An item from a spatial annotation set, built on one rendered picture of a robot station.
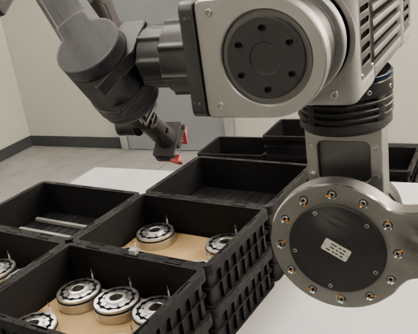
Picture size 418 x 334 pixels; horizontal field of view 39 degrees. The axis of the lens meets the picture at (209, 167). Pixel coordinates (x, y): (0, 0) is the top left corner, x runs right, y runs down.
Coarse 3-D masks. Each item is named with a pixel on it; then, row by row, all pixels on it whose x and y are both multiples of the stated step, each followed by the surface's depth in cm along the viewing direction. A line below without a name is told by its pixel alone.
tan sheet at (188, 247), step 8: (136, 240) 163; (176, 240) 160; (184, 240) 159; (192, 240) 158; (200, 240) 158; (168, 248) 156; (176, 248) 155; (184, 248) 155; (192, 248) 154; (200, 248) 154; (176, 256) 151; (184, 256) 151; (192, 256) 150; (200, 256) 149
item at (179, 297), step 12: (60, 252) 141; (108, 252) 137; (120, 252) 136; (36, 264) 136; (168, 264) 128; (180, 264) 127; (24, 276) 132; (192, 276) 122; (204, 276) 124; (0, 288) 128; (180, 288) 118; (192, 288) 120; (168, 300) 115; (180, 300) 116; (156, 312) 111; (168, 312) 113; (0, 324) 117; (12, 324) 115; (24, 324) 114; (144, 324) 108; (156, 324) 110
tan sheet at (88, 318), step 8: (56, 304) 138; (56, 312) 134; (88, 312) 133; (64, 320) 131; (72, 320) 130; (80, 320) 130; (88, 320) 130; (96, 320) 129; (64, 328) 128; (72, 328) 128; (80, 328) 127; (88, 328) 127; (96, 328) 126; (104, 328) 126; (112, 328) 126; (120, 328) 125; (128, 328) 125
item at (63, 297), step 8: (80, 280) 140; (88, 280) 140; (96, 280) 139; (64, 288) 138; (96, 288) 136; (56, 296) 135; (64, 296) 134; (72, 296) 134; (80, 296) 133; (88, 296) 133
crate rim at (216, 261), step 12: (132, 204) 162; (204, 204) 156; (216, 204) 154; (228, 204) 153; (108, 216) 156; (264, 216) 145; (96, 228) 151; (252, 228) 140; (240, 240) 136; (144, 252) 134; (228, 252) 131; (192, 264) 126; (204, 264) 126; (216, 264) 127
